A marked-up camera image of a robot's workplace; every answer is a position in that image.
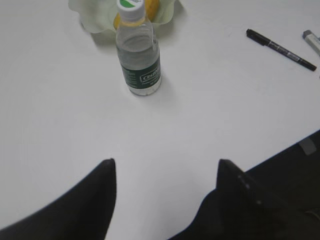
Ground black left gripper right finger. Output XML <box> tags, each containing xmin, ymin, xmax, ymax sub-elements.
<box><xmin>172</xmin><ymin>159</ymin><xmax>320</xmax><ymax>240</ymax></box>

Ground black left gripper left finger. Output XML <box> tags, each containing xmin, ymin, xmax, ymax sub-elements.
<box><xmin>0</xmin><ymin>158</ymin><xmax>117</xmax><ymax>240</ymax></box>

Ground black marker pen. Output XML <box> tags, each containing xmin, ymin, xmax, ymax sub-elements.
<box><xmin>246</xmin><ymin>28</ymin><xmax>317</xmax><ymax>72</ymax></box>

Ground clear water bottle green label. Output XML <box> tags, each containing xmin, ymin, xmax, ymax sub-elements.
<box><xmin>116</xmin><ymin>0</ymin><xmax>162</xmax><ymax>96</ymax></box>

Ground grey white eraser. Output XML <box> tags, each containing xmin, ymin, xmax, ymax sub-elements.
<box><xmin>302</xmin><ymin>29</ymin><xmax>320</xmax><ymax>55</ymax></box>

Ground yellow mango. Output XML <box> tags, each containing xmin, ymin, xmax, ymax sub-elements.
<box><xmin>113</xmin><ymin>0</ymin><xmax>160</xmax><ymax>30</ymax></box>

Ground frosted wavy glass plate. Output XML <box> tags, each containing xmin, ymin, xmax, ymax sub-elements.
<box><xmin>68</xmin><ymin>0</ymin><xmax>175</xmax><ymax>34</ymax></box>

